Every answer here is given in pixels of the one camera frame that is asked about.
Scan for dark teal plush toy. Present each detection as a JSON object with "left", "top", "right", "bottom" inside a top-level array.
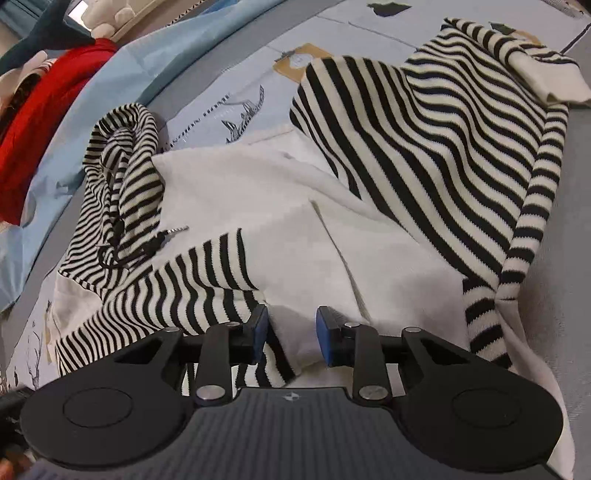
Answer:
[{"left": 0, "top": 0, "right": 98, "bottom": 77}]

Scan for black and white striped hoodie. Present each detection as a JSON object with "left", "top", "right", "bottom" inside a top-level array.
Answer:
[{"left": 46, "top": 17, "right": 591, "bottom": 479}]

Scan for deer printed bed sheet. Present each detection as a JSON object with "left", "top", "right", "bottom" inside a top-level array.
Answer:
[{"left": 0, "top": 0, "right": 591, "bottom": 480}]

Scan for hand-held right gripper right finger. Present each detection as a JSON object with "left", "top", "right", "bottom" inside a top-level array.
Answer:
[{"left": 315, "top": 305, "right": 468, "bottom": 408}]

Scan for light blue quilt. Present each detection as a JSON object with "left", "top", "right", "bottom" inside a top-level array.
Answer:
[{"left": 0, "top": 0, "right": 352, "bottom": 315}]

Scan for white plush toy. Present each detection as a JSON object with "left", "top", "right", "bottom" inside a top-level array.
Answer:
[{"left": 76, "top": 0, "right": 195, "bottom": 40}]

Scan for red knitted garment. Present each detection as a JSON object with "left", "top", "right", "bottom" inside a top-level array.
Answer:
[{"left": 0, "top": 38, "right": 118, "bottom": 227}]

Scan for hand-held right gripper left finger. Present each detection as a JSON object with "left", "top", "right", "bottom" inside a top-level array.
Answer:
[{"left": 112, "top": 304, "right": 270, "bottom": 408}]

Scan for cream cloth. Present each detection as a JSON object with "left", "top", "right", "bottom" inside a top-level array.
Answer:
[{"left": 0, "top": 51, "right": 61, "bottom": 125}]

